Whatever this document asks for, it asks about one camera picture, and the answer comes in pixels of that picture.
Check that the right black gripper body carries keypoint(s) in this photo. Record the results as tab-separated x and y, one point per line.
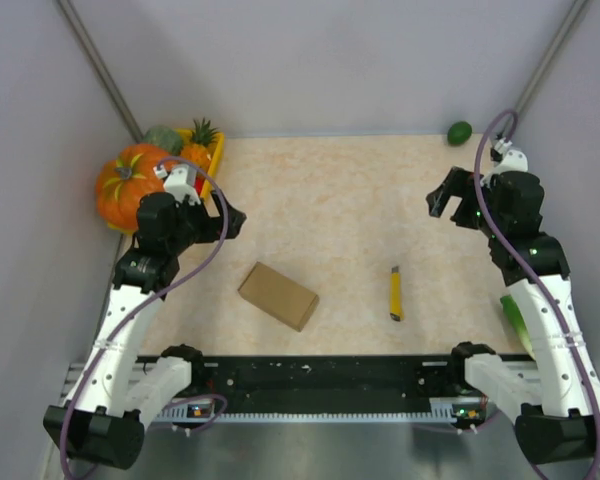
468	213

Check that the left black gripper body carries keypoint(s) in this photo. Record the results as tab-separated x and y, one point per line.
196	226

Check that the brown cardboard express box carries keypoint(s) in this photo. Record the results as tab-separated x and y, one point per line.
277	295

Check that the yellow utility knife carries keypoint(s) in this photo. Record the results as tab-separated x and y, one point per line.
395	299

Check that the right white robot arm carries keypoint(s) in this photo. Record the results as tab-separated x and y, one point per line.
556	418

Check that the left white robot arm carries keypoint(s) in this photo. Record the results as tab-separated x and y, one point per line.
103	419

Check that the green lime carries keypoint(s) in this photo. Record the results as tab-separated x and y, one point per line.
459	133

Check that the small pineapple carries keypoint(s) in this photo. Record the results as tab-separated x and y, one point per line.
198	149

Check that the yellow plastic tray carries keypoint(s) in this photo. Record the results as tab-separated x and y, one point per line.
124	180

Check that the orange pumpkin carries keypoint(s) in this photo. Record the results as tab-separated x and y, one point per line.
124	181

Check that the green squash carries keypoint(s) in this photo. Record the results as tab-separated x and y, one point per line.
165	138

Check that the green lettuce head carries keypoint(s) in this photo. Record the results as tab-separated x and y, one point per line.
515	319

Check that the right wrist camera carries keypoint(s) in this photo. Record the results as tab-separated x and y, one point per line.
506	157

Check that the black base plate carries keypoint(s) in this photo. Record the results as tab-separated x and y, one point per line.
341	384

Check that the aluminium frame rail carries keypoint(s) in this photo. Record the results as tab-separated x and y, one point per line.
189	411

